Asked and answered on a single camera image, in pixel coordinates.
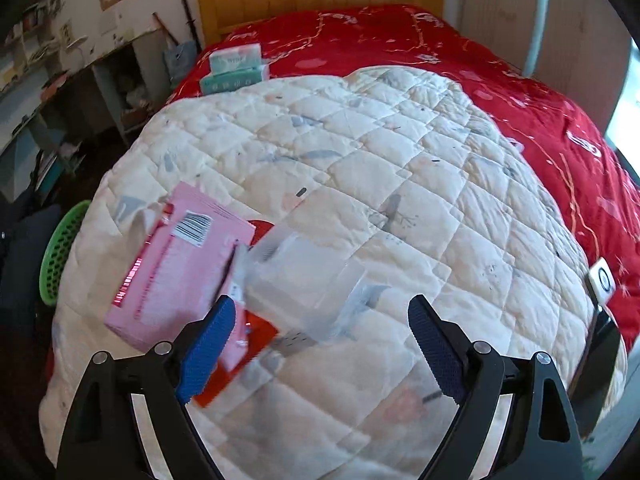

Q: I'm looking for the clear plastic bowl container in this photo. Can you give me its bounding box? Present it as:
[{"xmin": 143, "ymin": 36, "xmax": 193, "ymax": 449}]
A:
[{"xmin": 243, "ymin": 226, "xmax": 384, "ymax": 344}]

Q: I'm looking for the red bed cover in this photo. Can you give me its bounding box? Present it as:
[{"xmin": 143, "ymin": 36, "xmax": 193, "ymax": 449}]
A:
[{"xmin": 44, "ymin": 3, "xmax": 640, "ymax": 386}]

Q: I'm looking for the white desk shelf unit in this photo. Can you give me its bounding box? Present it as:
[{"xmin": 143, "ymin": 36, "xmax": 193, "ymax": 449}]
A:
[{"xmin": 1, "ymin": 0, "xmax": 169, "ymax": 200}]

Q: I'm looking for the pink snack packet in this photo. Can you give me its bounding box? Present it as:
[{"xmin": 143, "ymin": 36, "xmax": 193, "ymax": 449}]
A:
[{"xmin": 105, "ymin": 182, "xmax": 254, "ymax": 352}]

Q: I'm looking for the white quilted blanket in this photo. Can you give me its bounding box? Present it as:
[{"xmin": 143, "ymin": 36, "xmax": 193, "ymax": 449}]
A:
[{"xmin": 39, "ymin": 66, "xmax": 594, "ymax": 479}]

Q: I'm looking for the teal tissue pack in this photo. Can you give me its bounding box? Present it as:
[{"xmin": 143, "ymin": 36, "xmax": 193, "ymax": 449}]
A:
[{"xmin": 200, "ymin": 64, "xmax": 269, "ymax": 96}]

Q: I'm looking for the black phone on bed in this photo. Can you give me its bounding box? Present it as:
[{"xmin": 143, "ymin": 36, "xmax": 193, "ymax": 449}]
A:
[{"xmin": 568, "ymin": 258, "xmax": 620, "ymax": 439}]

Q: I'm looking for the white tissue pack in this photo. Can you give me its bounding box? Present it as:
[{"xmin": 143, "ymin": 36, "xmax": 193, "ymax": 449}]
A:
[{"xmin": 208, "ymin": 44, "xmax": 262, "ymax": 75}]

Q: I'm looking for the dark blue chair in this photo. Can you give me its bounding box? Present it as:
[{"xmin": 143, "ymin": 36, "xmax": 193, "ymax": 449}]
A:
[{"xmin": 1, "ymin": 205, "xmax": 62, "ymax": 327}]

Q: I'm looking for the blue paper bag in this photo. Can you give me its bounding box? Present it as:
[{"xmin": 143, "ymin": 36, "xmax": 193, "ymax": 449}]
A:
[{"xmin": 163, "ymin": 40, "xmax": 198, "ymax": 89}]

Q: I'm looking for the green mesh trash basket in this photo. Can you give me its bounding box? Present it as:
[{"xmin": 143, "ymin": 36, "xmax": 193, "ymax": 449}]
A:
[{"xmin": 39, "ymin": 200, "xmax": 91, "ymax": 307}]

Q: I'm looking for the white wardrobe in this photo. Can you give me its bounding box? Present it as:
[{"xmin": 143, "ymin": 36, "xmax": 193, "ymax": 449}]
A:
[{"xmin": 461, "ymin": 0, "xmax": 631, "ymax": 132}]

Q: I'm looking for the orange snack wrapper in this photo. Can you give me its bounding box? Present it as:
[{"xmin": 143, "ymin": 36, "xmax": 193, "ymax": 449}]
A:
[{"xmin": 194, "ymin": 220, "xmax": 278, "ymax": 408}]

